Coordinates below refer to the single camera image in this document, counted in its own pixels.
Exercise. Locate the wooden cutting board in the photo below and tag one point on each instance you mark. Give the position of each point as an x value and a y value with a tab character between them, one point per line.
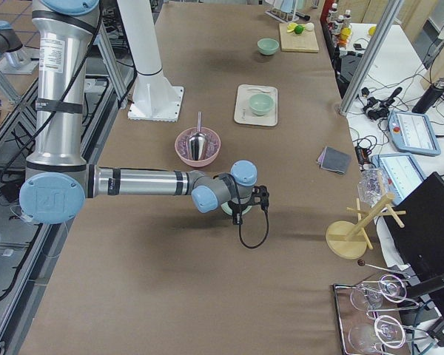
306	42

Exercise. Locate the green bowl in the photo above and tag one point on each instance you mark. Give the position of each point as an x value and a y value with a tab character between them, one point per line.
261	104
268	46

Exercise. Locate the green lime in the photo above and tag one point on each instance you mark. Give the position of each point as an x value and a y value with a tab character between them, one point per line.
299	29

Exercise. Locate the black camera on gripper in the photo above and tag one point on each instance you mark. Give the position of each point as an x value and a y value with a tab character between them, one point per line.
260	197

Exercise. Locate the cream rabbit serving tray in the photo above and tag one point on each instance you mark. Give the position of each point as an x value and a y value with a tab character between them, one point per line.
244	114

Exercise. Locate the blue teach pendant far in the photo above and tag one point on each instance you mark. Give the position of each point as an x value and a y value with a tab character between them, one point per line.
413	132

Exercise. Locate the wine glass lower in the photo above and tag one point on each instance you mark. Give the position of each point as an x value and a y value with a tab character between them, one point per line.
384	335

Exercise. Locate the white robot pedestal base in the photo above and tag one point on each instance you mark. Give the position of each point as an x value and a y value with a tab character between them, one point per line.
153	98

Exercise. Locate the aluminium frame post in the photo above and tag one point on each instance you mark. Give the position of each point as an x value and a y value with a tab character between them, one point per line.
383	26

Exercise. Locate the metal ice scoop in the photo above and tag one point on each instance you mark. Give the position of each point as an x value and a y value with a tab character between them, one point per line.
197	142

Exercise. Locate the blue teach pendant near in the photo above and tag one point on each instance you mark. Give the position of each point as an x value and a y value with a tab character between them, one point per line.
403	172

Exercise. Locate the grey and purple cloths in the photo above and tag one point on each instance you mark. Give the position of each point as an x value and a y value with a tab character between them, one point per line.
333	160

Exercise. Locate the wooden cup tree stand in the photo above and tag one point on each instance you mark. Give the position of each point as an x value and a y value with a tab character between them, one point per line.
350	240

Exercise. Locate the wire glass rack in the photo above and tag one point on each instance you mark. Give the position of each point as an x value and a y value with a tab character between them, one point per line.
368	319

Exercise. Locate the black water bottle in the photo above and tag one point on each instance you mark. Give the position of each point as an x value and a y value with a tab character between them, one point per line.
430	97

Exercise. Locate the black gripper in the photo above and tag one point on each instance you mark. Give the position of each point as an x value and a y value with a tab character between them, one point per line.
237	211

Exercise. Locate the pink bowl with ice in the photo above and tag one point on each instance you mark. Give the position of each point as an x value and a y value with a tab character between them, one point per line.
212	150

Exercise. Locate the clear plastic cup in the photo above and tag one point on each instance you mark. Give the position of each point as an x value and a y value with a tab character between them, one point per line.
373	185

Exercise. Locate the black monitor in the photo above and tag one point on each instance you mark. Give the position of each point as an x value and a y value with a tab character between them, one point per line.
421	241

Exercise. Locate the wine glass upper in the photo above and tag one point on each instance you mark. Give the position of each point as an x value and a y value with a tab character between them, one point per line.
370	295

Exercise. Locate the green bowl on tray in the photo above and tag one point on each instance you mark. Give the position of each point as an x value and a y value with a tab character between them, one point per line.
261	104

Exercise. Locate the white garlic bulb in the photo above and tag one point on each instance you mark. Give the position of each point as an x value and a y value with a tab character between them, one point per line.
309	26

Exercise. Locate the wine glass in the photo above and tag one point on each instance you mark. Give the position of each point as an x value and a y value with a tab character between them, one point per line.
370	295
384	335

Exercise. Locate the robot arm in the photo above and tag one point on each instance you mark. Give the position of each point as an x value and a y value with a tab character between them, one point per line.
58	179
15	58

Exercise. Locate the blue teach pendant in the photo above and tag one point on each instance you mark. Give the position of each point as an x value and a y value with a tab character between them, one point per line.
413	132
403	172

